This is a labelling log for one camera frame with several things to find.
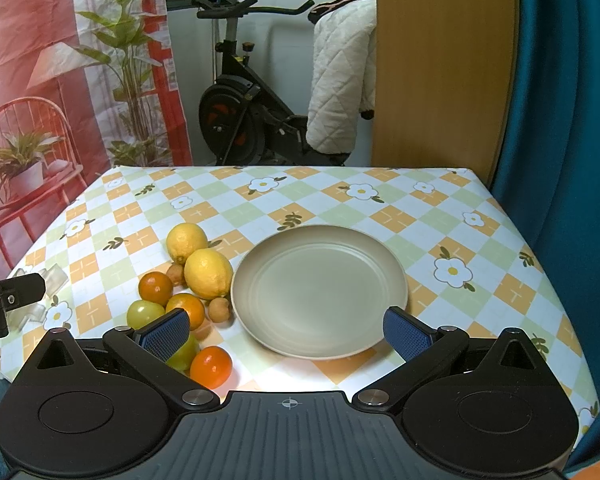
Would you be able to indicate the yellow lemon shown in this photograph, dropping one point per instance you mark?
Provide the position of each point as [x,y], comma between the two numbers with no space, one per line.
[208,274]
[183,240]

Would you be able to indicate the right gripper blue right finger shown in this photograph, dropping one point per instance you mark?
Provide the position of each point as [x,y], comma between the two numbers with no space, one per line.
[427,352]

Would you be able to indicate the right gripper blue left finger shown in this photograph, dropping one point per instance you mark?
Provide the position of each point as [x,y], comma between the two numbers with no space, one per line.
[142,355]

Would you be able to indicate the green tomato front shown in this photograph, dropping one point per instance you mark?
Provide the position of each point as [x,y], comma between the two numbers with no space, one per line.
[183,358]

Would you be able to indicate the bright orange tomato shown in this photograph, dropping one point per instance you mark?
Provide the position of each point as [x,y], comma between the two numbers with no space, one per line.
[211,367]

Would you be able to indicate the orange yellow tomato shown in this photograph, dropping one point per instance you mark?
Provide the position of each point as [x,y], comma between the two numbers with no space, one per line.
[189,303]

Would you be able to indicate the green tomato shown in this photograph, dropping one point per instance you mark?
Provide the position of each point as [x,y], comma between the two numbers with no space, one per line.
[142,312]
[183,358]

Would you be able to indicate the wooden board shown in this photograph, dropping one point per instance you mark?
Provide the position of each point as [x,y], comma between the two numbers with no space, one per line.
[445,72]

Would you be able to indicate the small brown longan front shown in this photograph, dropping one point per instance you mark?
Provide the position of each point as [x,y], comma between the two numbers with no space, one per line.
[219,310]

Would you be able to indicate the black exercise bike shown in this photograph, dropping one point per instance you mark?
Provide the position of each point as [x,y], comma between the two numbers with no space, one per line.
[241,118]

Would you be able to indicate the clear plastic wrapper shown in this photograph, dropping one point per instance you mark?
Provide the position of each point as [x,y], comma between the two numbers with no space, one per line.
[54,279]

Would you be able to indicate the small brown longan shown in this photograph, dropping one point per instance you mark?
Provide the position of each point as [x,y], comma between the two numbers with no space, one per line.
[176,274]
[219,310]

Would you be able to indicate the dark orange tomato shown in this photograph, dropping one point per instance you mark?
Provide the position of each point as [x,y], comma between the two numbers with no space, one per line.
[155,287]

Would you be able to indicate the red printed backdrop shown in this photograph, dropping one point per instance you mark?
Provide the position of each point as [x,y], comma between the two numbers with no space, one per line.
[85,85]

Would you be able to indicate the beige round plate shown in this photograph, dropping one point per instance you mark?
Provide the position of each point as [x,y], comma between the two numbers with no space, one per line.
[317,292]

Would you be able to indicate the small brown longan rear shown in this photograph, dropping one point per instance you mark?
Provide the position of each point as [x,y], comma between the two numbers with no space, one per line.
[176,274]

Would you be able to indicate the white quilted blanket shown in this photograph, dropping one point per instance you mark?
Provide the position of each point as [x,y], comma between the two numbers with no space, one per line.
[344,76]

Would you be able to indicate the teal curtain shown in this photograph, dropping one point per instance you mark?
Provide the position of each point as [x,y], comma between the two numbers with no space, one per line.
[548,176]

